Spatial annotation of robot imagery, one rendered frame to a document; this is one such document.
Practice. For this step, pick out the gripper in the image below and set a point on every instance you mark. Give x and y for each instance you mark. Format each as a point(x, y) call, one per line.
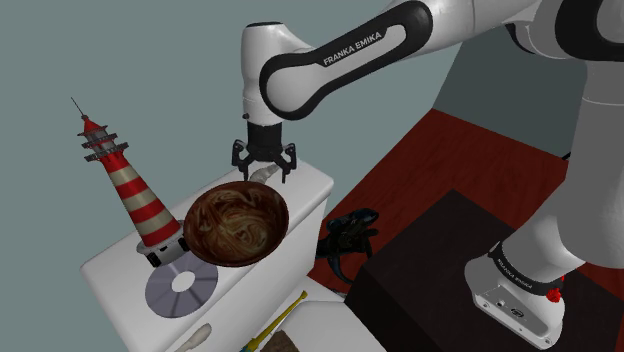
point(264, 141)

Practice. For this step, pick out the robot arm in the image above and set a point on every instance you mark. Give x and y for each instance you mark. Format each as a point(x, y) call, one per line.
point(341, 53)

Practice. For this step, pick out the beige curved object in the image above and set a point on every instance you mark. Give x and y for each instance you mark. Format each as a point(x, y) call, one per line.
point(265, 173)

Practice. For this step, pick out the white toilet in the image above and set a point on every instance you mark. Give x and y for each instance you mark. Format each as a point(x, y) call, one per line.
point(304, 195)

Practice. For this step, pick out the brown marbled bowl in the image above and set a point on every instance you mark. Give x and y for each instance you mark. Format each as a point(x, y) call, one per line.
point(236, 224)

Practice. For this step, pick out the black blue figure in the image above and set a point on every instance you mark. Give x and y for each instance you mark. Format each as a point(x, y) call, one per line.
point(348, 236)

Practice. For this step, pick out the red white lighthouse figure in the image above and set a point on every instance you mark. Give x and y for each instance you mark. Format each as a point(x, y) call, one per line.
point(139, 200)

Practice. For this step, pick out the yellow blue stick tool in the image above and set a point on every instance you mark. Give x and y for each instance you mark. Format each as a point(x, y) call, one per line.
point(280, 319)

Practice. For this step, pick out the grey disc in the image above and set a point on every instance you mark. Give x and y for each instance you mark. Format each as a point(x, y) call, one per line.
point(166, 298)

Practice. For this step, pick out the brown block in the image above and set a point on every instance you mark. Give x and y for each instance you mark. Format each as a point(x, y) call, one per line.
point(281, 342)

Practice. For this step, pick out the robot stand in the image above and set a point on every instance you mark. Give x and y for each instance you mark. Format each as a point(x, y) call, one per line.
point(419, 273)

